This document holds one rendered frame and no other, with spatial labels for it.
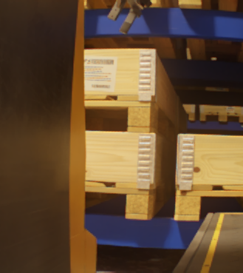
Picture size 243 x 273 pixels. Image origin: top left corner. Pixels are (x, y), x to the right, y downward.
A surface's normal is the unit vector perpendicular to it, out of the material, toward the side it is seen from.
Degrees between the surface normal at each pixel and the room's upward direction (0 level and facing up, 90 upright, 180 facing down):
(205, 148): 90
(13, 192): 90
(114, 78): 90
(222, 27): 90
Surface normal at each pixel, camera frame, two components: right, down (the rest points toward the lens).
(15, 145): 0.98, 0.04
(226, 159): -0.20, -0.05
